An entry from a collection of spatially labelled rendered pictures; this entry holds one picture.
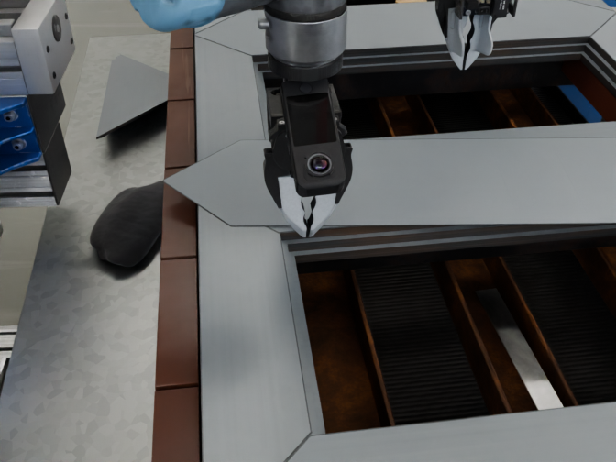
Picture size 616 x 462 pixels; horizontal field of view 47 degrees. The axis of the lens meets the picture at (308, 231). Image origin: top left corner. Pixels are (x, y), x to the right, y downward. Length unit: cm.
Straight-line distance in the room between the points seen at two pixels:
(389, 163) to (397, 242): 13
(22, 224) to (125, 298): 136
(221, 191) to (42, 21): 31
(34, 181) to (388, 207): 51
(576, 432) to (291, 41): 41
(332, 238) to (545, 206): 25
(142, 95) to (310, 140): 73
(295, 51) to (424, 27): 64
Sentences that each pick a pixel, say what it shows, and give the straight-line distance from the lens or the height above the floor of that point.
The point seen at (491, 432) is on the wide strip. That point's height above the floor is 85.
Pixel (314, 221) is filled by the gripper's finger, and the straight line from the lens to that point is 77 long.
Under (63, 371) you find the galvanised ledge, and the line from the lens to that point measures 92.
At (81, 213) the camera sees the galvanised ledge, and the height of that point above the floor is 68.
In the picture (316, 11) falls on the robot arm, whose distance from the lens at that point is 64.
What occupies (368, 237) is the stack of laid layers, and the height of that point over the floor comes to 84.
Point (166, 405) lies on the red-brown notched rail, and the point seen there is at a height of 83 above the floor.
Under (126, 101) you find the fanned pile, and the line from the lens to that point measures 135.
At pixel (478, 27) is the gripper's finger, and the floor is 96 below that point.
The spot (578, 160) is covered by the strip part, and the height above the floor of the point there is 85.
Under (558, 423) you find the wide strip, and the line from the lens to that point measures 65.
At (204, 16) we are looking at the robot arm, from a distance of 57.
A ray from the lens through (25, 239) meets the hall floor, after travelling 226.
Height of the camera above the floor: 135
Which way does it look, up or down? 39 degrees down
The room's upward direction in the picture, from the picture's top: straight up
